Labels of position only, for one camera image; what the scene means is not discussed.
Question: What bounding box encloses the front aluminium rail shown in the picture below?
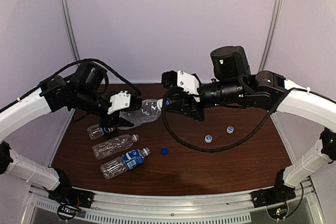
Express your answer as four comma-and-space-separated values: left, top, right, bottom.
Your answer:
19, 178, 326, 223

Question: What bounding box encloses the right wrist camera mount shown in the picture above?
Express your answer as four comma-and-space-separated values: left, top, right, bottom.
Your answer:
177, 70, 200, 102

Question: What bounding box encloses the blue label water bottle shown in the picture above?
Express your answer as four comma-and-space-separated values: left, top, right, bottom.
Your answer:
100, 147, 151, 179

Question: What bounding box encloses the left aluminium frame post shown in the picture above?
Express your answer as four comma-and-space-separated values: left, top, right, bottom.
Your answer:
60, 0, 80, 61

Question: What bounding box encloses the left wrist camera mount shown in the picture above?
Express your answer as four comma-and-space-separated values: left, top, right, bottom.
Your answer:
107, 91, 131, 115

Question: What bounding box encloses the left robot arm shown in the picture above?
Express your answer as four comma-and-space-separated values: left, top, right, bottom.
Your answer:
1, 58, 142, 193

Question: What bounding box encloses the right circuit board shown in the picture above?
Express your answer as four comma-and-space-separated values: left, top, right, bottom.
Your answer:
266, 203, 289, 221

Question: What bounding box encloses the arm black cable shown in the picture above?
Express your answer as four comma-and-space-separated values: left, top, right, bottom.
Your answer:
161, 87, 313, 153
0, 59, 144, 112

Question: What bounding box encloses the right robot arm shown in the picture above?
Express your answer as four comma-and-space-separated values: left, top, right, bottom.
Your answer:
161, 46, 335, 201

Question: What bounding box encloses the right aluminium frame post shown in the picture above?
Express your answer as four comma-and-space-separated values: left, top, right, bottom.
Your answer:
258, 0, 284, 71

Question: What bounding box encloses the white blue-printed bottle cap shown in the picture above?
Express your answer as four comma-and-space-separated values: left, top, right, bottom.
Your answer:
226, 126, 234, 134

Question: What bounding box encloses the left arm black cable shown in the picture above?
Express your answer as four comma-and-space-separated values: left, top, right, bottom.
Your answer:
0, 59, 144, 112

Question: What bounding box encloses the circuit board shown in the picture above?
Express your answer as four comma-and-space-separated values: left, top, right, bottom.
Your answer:
266, 203, 289, 221
56, 204, 81, 221

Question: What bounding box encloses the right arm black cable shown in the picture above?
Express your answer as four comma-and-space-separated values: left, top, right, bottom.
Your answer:
161, 87, 313, 153

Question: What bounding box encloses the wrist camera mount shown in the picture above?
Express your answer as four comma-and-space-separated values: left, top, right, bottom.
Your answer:
107, 91, 131, 115
177, 70, 200, 102

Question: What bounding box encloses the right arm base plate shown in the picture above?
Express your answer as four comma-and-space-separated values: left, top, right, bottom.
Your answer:
250, 187, 296, 208

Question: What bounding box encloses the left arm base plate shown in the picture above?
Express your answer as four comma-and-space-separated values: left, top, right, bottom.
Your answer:
47, 187, 94, 209

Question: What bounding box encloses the clear unlabeled plastic bottle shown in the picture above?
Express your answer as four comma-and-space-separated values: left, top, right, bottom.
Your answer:
92, 134, 140, 160

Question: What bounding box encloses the blue bottle cap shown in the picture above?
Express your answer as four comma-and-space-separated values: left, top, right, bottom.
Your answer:
160, 147, 169, 155

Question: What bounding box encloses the aluminium frame post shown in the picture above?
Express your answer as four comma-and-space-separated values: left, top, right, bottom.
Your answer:
60, 0, 80, 61
258, 0, 284, 71

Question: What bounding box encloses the Pepsi label plastic bottle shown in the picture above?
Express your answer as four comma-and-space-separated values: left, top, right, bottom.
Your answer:
87, 124, 117, 140

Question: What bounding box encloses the left circuit board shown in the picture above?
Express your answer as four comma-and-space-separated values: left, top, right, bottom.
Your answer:
56, 204, 81, 221

